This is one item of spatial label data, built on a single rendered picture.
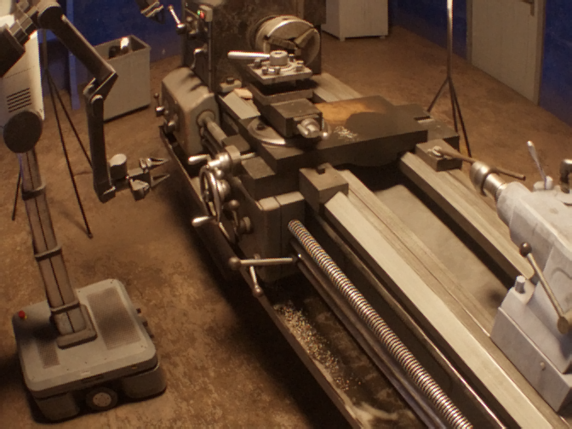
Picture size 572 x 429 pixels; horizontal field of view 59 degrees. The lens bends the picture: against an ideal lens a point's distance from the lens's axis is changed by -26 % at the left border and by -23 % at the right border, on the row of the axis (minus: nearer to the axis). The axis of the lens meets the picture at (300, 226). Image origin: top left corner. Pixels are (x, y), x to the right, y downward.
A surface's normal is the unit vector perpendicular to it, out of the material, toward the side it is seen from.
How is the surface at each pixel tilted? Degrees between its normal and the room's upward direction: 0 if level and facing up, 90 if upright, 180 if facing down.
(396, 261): 36
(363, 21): 90
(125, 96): 90
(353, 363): 0
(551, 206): 0
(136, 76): 90
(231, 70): 90
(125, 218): 0
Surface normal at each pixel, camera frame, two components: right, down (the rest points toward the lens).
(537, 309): -0.82, -0.11
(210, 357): 0.00, -0.82
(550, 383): -0.90, 0.25
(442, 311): -0.53, -0.52
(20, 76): 0.50, 0.50
